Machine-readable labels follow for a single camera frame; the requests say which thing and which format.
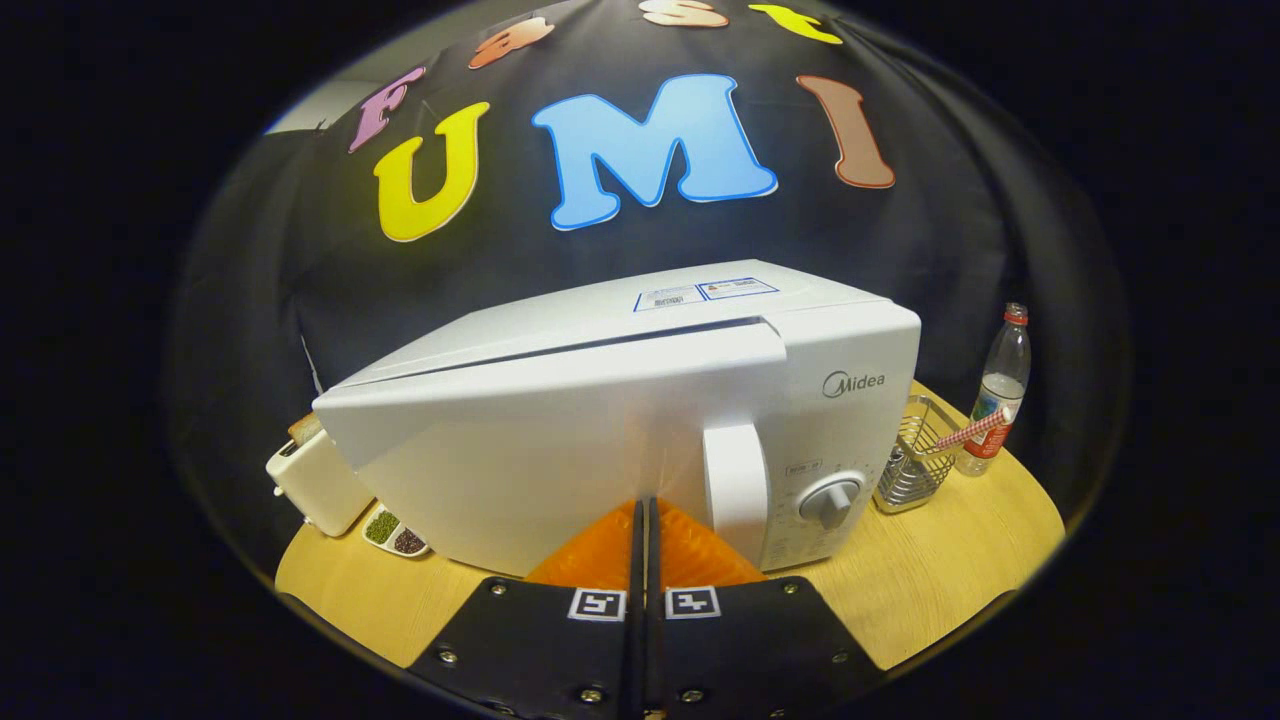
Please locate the cream toaster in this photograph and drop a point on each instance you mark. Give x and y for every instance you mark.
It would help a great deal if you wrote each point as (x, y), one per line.
(320, 490)

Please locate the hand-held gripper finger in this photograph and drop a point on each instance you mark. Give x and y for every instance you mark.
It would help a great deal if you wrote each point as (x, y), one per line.
(655, 660)
(638, 660)

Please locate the red striped straw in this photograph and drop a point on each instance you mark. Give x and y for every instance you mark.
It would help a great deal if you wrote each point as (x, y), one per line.
(970, 430)

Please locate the divided dish of beans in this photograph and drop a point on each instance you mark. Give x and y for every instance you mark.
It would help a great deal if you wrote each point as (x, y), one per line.
(385, 527)

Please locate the clear plastic water bottle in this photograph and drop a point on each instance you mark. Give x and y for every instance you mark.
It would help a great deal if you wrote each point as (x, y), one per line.
(1000, 390)

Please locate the toast bread slice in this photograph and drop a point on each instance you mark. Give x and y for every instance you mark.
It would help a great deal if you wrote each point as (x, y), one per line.
(304, 430)

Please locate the white microwave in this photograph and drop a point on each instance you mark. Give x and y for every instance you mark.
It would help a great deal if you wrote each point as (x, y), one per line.
(560, 450)

